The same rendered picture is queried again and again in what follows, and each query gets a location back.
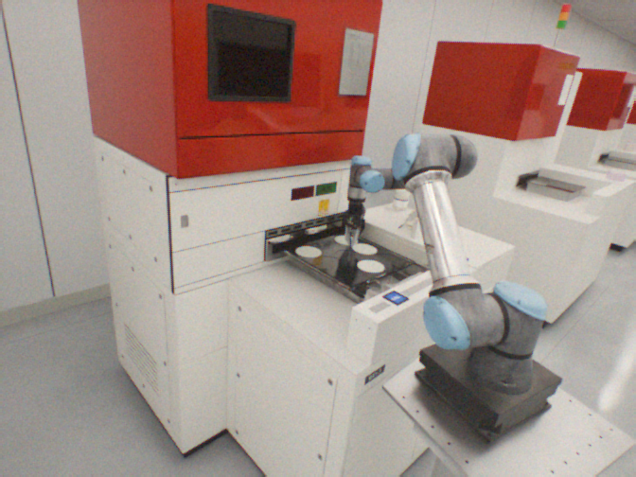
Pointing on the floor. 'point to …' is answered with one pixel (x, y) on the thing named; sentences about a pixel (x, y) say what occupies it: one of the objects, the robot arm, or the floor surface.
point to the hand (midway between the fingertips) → (351, 242)
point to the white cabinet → (312, 401)
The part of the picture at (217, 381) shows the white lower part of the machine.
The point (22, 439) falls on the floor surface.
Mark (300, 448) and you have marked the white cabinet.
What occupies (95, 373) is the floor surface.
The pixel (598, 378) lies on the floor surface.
